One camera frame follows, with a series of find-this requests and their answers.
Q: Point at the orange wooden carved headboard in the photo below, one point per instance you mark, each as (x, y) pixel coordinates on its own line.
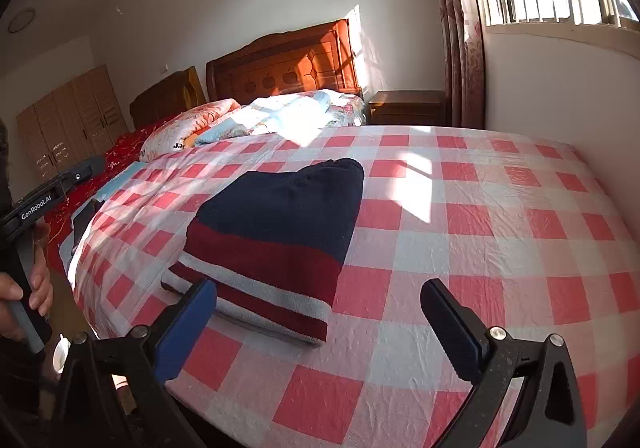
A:
(280, 68)

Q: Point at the dark red patterned curtain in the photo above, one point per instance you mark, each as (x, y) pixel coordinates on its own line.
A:
(465, 53)

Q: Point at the red grey striped sweater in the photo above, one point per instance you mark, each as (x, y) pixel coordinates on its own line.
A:
(285, 228)

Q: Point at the person's left hand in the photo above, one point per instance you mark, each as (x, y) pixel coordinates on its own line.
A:
(42, 278)

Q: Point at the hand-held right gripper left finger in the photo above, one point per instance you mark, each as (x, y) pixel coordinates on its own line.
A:
(185, 328)

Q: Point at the light wooden wardrobe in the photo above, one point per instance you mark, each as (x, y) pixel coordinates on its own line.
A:
(70, 123)

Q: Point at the white cup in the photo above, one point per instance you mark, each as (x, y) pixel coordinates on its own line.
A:
(61, 355)

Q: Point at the pink floral pillow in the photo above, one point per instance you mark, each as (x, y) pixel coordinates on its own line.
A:
(175, 133)

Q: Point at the dark brown wooden headboard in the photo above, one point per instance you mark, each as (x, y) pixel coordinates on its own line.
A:
(165, 98)

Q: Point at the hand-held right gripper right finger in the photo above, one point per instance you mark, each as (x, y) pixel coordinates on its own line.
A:
(462, 348)

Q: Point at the light blue floral quilt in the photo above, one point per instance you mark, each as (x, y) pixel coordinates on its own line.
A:
(300, 113)

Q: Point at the brown wooden nightstand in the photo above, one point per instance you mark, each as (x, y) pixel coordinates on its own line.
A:
(405, 108)

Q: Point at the pink white checkered bedsheet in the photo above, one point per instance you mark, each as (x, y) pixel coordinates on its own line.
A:
(475, 238)

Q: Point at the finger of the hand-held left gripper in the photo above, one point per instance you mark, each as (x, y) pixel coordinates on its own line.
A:
(80, 174)

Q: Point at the light blue cloth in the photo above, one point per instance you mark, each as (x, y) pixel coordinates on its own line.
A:
(117, 183)

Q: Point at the round ceiling lamp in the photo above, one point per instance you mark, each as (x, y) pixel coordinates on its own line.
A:
(21, 20)

